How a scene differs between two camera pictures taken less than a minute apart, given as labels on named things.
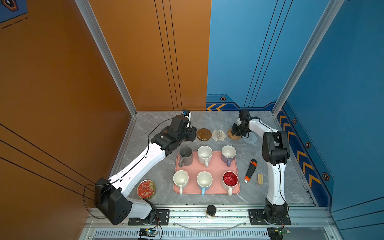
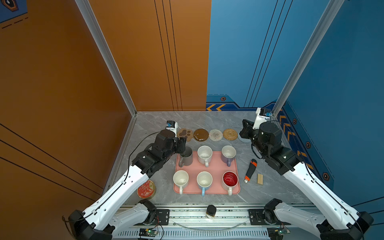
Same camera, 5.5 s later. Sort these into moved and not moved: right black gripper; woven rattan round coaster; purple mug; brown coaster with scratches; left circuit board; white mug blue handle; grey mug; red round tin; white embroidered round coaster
Moved: white embroidered round coaster; right black gripper; woven rattan round coaster
Not moved: white mug blue handle; brown coaster with scratches; left circuit board; purple mug; grey mug; red round tin
